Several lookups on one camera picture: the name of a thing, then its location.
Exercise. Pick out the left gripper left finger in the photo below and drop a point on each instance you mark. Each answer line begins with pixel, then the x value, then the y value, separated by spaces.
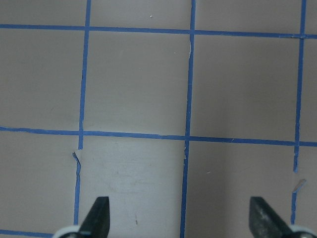
pixel 97 222

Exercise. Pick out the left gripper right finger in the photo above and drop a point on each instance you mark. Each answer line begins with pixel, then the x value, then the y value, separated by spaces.
pixel 264 222

